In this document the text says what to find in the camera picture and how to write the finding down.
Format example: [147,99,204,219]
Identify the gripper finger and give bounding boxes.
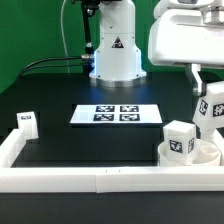
[185,64,207,97]

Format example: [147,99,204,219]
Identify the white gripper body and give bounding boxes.
[148,9,224,67]

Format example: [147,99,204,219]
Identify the white round stool seat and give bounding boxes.
[158,139,221,167]

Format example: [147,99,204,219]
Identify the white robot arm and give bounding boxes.
[90,0,224,96]

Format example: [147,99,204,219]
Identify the white marker sheet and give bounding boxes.
[70,104,162,124]

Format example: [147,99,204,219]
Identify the white U-shaped fence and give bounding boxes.
[0,129,224,193]

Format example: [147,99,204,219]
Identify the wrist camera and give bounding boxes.
[154,0,214,18]

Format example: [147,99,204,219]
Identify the black cables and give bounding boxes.
[19,54,96,78]

